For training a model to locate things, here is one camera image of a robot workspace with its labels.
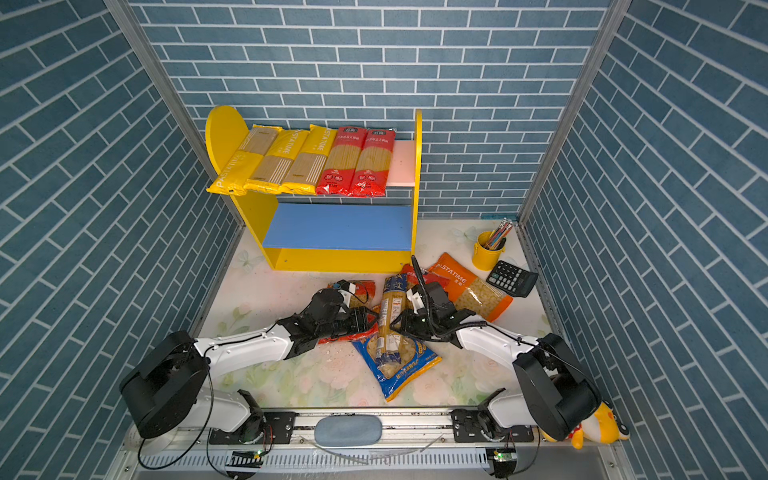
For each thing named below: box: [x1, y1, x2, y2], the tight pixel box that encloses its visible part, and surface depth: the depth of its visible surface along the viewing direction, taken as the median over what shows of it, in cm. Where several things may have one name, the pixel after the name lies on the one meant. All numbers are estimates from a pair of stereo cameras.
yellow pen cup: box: [472, 231, 506, 271], surface depth 104 cm
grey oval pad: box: [314, 414, 383, 447], surface depth 73 cm
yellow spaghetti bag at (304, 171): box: [279, 124, 338, 196], surface depth 77 cm
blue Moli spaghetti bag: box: [376, 274, 408, 368], surface depth 86 cm
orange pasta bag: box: [428, 252, 514, 323], surface depth 98 cm
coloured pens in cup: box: [484, 217, 513, 250], surface depth 101 cm
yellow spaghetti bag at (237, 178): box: [206, 124, 283, 195], surface depth 76 cm
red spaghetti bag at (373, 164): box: [350, 129, 396, 198], surface depth 76 cm
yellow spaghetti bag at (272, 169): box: [243, 128, 310, 194], surface depth 78 cm
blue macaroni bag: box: [351, 331, 443, 402], surface depth 82 cm
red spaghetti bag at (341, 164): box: [316, 126, 368, 196], surface depth 77 cm
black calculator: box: [486, 260, 539, 298], surface depth 104 cm
